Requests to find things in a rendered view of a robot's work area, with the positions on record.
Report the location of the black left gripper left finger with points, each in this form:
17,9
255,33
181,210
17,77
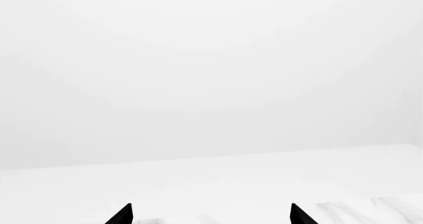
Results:
123,216

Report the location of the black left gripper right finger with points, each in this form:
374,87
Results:
300,216

